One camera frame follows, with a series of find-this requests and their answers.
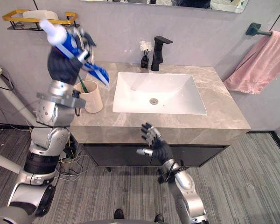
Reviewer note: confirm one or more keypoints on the white soap dish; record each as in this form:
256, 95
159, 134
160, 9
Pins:
40, 15

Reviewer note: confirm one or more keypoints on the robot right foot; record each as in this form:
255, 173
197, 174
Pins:
159, 218

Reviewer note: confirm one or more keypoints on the white rectangular sink basin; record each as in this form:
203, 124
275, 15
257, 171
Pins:
158, 93

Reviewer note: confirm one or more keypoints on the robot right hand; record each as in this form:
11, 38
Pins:
157, 145

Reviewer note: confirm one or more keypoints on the white stand frame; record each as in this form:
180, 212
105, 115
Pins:
8, 112

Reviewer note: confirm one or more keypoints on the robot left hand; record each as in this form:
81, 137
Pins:
60, 67

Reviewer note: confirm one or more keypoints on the yellow black wall shelf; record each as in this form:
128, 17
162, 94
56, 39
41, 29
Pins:
37, 19

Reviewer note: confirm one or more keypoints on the green toothbrush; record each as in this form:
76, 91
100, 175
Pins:
82, 84

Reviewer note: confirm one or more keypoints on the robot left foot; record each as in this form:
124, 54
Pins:
118, 213

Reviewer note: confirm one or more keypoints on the wall mirror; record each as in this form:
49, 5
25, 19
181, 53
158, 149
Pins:
165, 4

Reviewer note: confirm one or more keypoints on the silver sink drain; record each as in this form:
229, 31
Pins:
153, 101

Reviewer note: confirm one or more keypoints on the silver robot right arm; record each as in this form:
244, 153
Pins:
185, 189

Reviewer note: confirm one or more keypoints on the black reed diffuser bottle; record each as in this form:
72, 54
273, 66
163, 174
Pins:
145, 57

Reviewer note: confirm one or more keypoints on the beige toothbrush cup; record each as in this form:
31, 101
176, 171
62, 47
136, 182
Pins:
92, 96

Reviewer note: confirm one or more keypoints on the black faucet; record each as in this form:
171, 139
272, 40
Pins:
158, 54

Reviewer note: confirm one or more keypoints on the grey marble vanity cabinet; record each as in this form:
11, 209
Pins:
163, 135

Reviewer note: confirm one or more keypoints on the pink towel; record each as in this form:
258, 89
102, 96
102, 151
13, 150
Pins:
261, 65

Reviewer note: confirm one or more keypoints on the blue white toothpaste tube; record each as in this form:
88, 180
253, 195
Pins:
71, 47

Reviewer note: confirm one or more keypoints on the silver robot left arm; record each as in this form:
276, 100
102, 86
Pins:
46, 130

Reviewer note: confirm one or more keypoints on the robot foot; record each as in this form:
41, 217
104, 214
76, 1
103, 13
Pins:
118, 213
159, 218

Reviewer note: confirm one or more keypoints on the black towel bar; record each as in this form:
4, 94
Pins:
256, 30

